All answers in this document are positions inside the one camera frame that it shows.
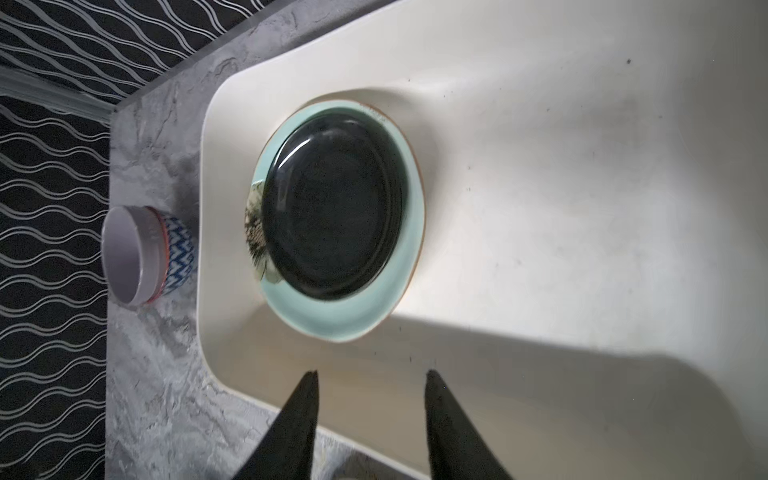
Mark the mint green flower plate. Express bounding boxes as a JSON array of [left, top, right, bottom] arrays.
[[244, 99, 427, 342]]

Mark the lavender patterned bowl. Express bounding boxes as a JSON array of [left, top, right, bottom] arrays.
[[101, 206, 196, 307]]

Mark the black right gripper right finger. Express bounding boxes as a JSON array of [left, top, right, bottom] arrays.
[[424, 369, 512, 480]]

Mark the aluminium frame corner post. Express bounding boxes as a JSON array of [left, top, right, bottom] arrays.
[[1, 66, 115, 122]]

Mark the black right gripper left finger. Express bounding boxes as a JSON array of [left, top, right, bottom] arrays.
[[234, 371, 319, 479]]

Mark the white plastic bin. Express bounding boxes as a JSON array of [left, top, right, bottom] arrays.
[[197, 1, 767, 479]]

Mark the black plate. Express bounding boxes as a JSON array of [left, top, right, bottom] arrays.
[[262, 109, 407, 300]]

